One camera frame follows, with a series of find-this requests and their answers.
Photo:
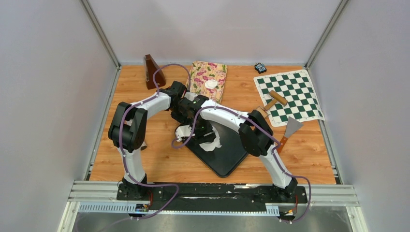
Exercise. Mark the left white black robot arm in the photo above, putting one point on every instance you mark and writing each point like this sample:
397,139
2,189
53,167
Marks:
128,130

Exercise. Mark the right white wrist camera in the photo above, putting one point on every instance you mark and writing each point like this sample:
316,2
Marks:
183,131

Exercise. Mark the wooden handled metal scraper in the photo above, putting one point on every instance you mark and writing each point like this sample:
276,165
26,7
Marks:
292,127

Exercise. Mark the wooden pastry roller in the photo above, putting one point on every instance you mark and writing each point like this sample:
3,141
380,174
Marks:
275,98

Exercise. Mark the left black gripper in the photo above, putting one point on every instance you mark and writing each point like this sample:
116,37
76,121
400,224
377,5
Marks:
172,113

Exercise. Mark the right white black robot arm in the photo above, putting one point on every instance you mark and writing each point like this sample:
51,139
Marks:
255,135

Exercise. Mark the brown wooden metronome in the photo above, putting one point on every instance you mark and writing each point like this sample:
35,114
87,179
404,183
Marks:
150,67

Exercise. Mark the green white chess mat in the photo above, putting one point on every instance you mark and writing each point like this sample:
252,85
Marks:
296,87

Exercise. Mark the black baking tray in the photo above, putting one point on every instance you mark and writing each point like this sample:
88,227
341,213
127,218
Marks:
223,160

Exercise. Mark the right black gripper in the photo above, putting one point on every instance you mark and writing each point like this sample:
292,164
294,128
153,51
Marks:
199,137

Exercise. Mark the floral rectangular tray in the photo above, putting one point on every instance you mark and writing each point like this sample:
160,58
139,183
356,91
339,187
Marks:
208,79

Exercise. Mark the aluminium frame rail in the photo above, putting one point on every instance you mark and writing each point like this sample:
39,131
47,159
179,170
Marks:
101,197

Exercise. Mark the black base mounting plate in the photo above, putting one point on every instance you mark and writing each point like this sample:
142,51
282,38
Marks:
213,197

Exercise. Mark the small blue black toy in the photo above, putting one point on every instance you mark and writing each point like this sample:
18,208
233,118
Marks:
260,68

